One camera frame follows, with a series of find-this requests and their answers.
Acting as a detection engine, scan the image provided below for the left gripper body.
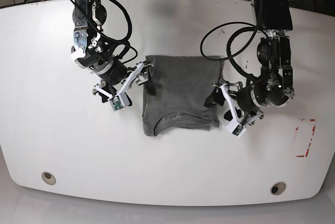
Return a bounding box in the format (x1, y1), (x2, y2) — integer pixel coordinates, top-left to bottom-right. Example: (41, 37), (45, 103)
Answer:
(212, 79), (263, 128)

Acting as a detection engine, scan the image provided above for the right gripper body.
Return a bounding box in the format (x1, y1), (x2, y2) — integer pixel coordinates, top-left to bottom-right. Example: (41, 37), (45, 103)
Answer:
(92, 61), (153, 103)

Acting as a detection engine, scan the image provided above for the grey T-shirt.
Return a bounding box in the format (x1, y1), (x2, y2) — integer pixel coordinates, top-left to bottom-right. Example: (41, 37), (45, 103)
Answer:
(142, 55), (224, 137)

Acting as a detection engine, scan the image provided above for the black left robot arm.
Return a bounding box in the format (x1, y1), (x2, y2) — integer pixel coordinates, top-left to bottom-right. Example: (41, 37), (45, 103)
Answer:
(213, 0), (294, 137)

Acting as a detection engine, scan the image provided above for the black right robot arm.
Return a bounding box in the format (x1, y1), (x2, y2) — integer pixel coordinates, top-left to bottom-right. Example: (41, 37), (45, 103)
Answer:
(71, 0), (135, 103)

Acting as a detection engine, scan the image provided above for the red tape marker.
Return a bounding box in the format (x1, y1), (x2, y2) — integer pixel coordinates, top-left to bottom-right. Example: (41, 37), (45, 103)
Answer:
(292, 118), (317, 158)

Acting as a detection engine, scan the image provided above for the right table grommet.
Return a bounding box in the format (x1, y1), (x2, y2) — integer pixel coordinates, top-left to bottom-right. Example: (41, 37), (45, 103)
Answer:
(270, 182), (286, 196)

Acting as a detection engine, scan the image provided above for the table grommet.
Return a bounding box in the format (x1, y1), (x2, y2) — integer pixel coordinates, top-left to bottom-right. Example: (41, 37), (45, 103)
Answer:
(270, 182), (286, 196)
(41, 172), (57, 185)

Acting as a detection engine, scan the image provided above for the left table grommet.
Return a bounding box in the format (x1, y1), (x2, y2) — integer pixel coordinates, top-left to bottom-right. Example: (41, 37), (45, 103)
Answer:
(41, 172), (57, 185)

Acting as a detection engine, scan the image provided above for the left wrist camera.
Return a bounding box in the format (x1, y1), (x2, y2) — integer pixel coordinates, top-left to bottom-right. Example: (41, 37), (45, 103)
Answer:
(226, 119), (247, 138)

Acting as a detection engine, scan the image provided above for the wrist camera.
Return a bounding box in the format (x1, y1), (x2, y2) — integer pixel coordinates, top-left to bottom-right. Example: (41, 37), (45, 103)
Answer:
(108, 94), (132, 111)
(226, 119), (247, 138)

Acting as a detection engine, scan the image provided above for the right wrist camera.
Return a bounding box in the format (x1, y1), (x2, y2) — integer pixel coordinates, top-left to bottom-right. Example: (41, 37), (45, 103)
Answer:
(108, 94), (132, 111)

